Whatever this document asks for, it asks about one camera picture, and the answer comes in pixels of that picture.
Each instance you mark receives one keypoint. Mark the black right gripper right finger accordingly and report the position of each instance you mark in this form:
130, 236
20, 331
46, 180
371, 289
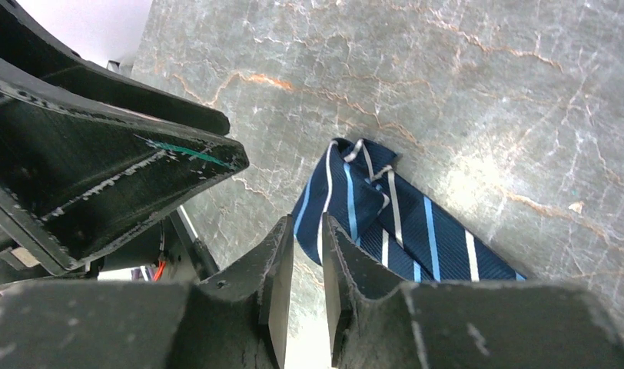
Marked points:
368, 319

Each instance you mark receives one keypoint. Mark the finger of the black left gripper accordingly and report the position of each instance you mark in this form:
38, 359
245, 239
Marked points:
28, 46
79, 178

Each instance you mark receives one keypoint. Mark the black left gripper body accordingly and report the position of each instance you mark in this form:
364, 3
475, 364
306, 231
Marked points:
6, 254

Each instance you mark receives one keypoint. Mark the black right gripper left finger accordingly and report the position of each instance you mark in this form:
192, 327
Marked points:
246, 305

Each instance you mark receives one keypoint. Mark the navy striped tie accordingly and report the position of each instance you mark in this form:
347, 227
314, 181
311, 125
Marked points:
388, 218

